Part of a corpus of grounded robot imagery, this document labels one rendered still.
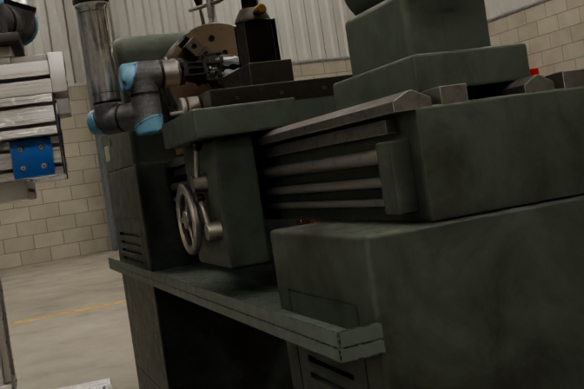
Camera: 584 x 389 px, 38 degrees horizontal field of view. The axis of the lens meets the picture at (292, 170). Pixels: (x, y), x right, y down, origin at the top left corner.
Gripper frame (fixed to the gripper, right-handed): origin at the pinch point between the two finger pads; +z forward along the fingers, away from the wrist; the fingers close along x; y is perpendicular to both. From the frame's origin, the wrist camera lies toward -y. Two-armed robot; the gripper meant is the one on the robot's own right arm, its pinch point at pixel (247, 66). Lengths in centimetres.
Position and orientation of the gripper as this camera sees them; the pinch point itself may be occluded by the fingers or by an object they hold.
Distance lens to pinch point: 236.8
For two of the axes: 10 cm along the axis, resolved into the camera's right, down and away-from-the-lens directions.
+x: -1.5, -9.9, 0.0
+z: 9.3, -1.4, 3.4
